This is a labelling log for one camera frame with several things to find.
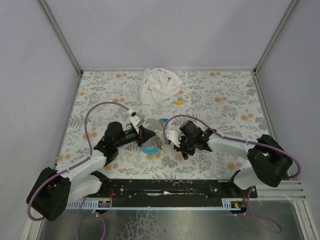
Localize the blue keyring holder with rings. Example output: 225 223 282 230
140 135 163 155

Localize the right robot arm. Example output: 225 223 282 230
165 120 293 190

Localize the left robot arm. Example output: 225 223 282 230
26 121 156 221

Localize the key with blue tag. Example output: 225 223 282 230
159 118 169 124

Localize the key with yellow tag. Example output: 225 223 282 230
173 97 183 105

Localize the crumpled white cloth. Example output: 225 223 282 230
139 68 182 105

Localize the floral patterned table mat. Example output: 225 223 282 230
57 70 268 180

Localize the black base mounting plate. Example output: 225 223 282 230
89 179 250 208

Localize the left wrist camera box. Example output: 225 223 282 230
129 112 145 133

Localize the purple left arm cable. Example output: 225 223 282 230
27 101 133 221

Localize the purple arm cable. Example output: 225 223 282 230
162 114 302 180
27 101 133 221

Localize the white slotted cable duct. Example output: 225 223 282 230
66 198 111 210

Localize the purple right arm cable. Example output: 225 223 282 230
162 114 302 180

